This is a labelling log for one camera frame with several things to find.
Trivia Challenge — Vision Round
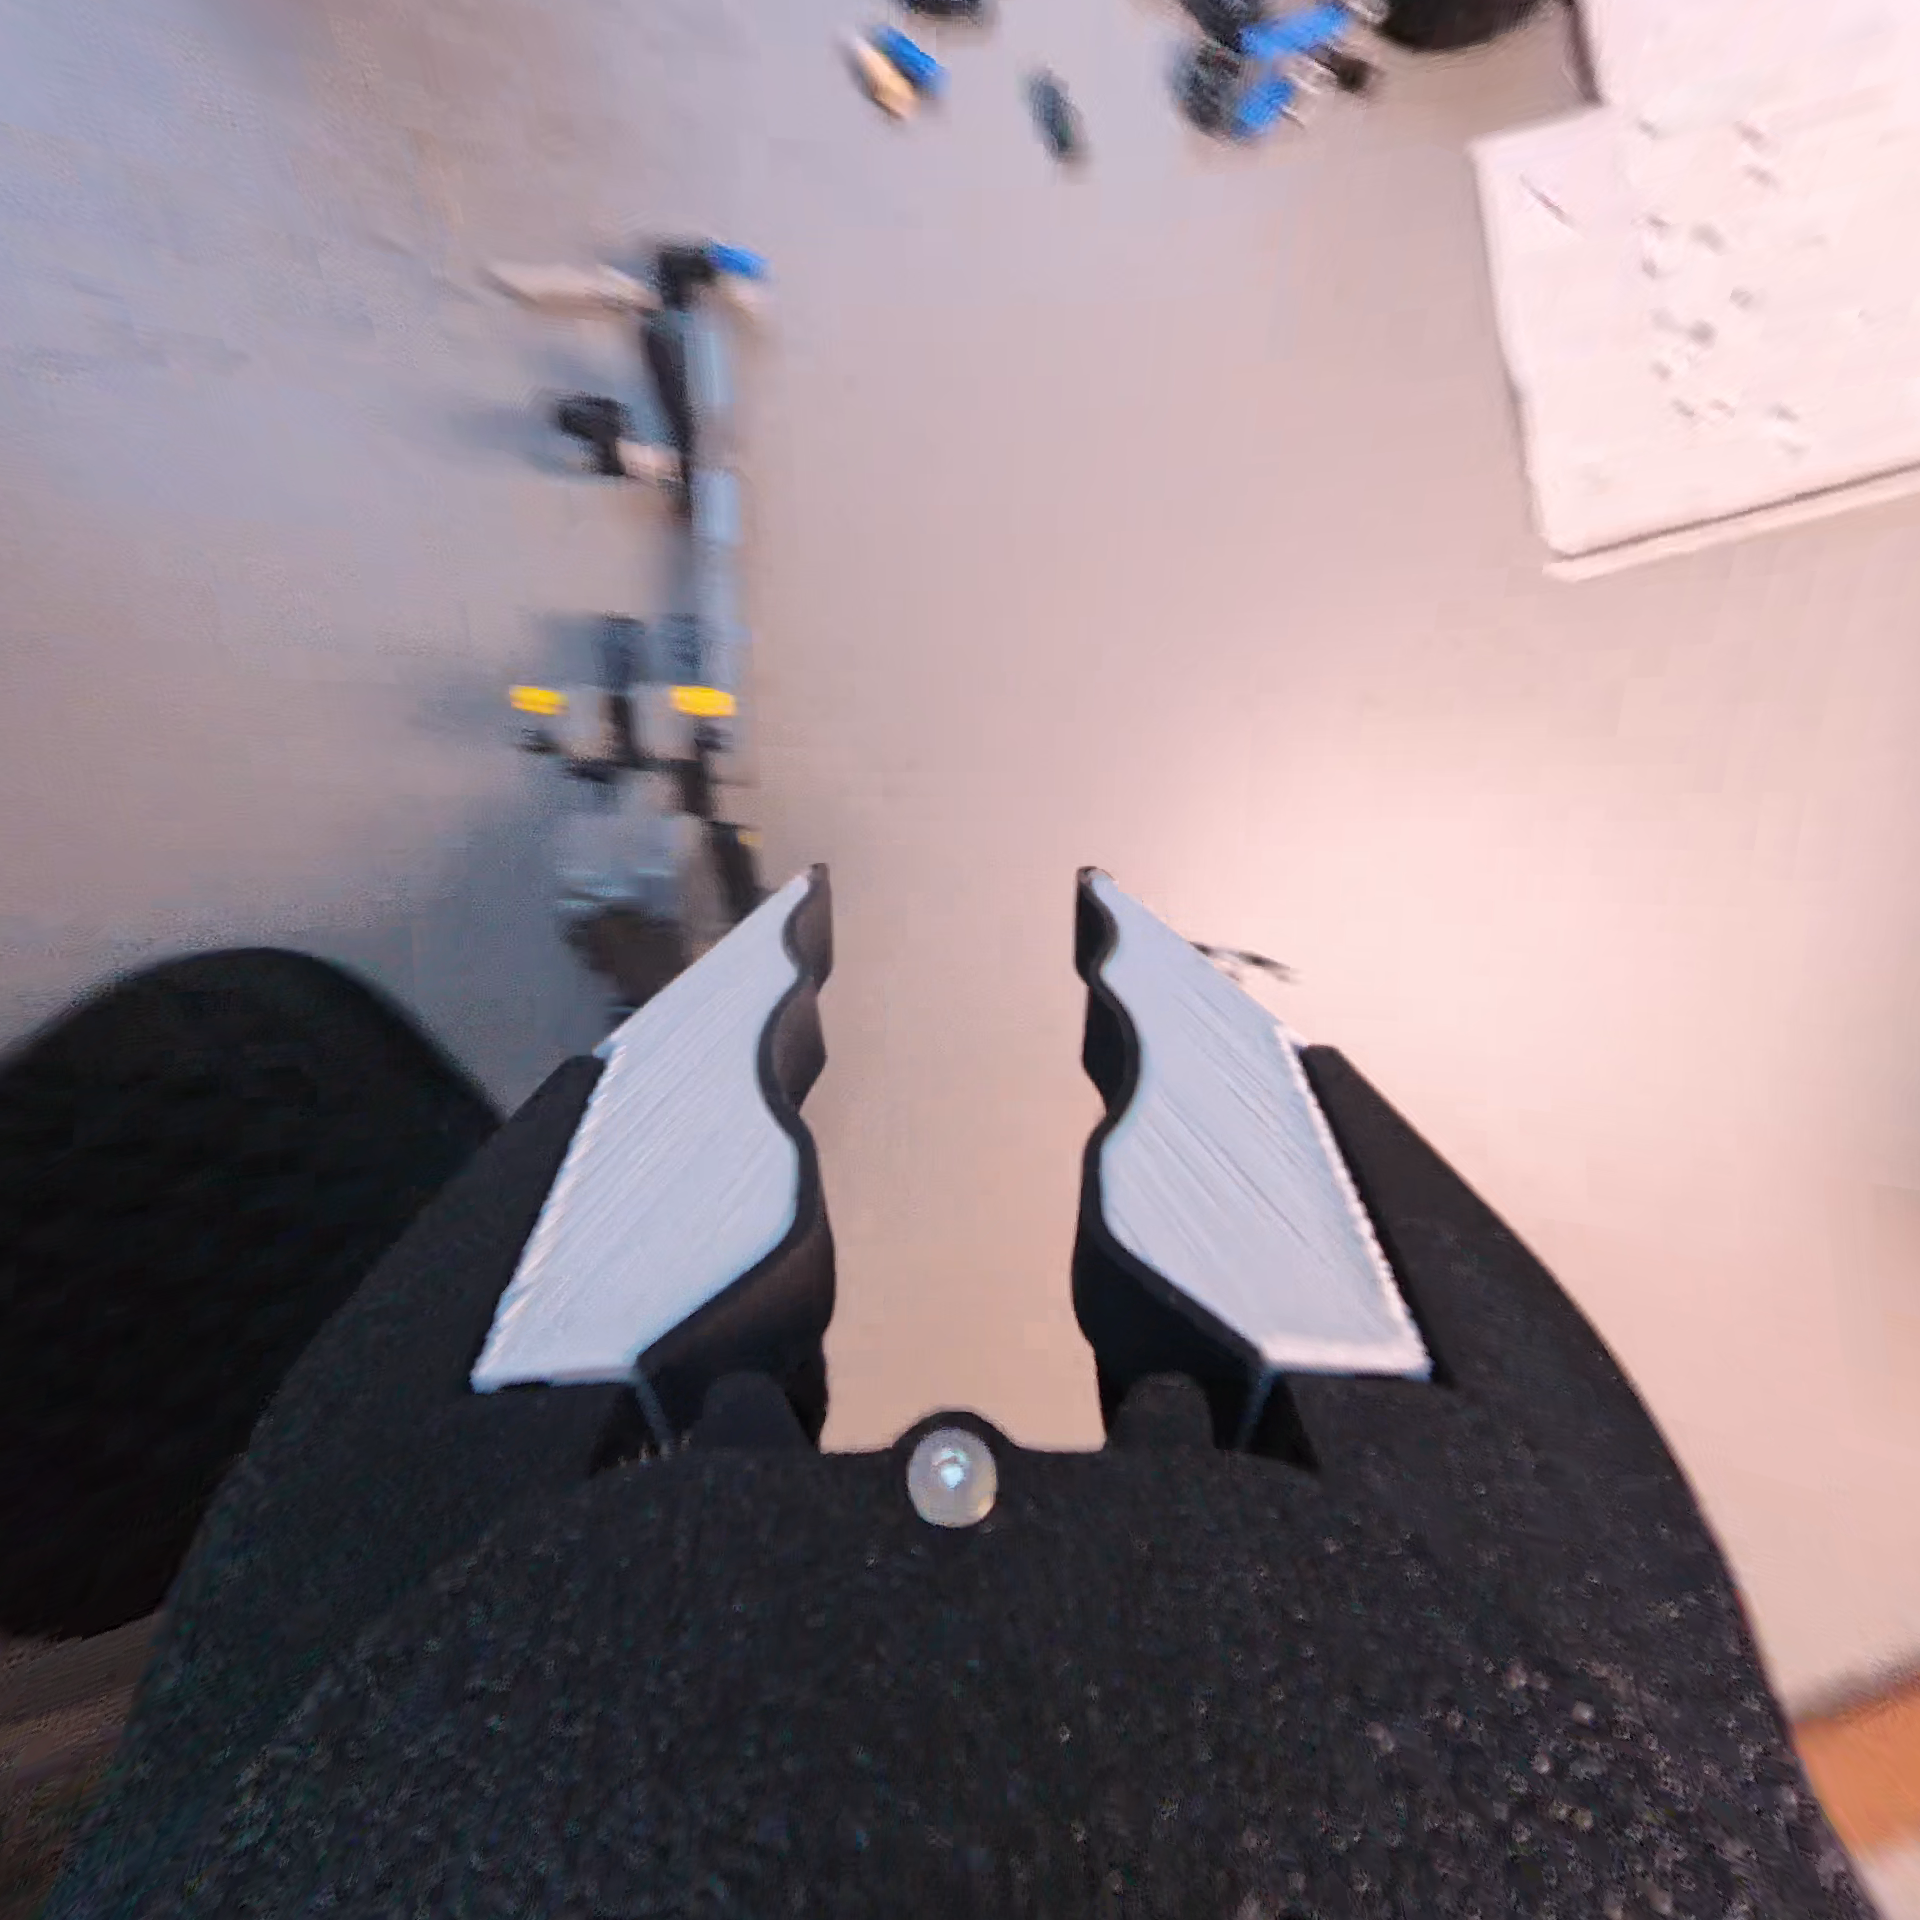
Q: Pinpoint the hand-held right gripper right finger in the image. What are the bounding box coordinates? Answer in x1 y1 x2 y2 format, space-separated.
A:
1071 869 1436 1434

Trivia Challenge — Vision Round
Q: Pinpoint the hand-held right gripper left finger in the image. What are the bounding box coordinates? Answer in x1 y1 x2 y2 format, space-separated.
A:
476 869 836 1434

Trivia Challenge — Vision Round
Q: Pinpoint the grey and black brick chassis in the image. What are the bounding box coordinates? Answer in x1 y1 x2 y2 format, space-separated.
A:
495 234 776 1007

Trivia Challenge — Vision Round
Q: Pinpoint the pile of small building pieces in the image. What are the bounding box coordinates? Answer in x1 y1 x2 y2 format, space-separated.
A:
1169 0 1387 140

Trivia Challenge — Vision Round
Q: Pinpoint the grey desk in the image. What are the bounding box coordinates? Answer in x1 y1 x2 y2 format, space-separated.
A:
0 0 1920 1800

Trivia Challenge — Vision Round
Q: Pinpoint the white sticker sheet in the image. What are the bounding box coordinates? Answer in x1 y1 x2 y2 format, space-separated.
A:
1471 92 1920 570

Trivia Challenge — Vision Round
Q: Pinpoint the black toy tyre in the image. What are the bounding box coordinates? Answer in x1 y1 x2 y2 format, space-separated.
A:
1380 0 1560 49

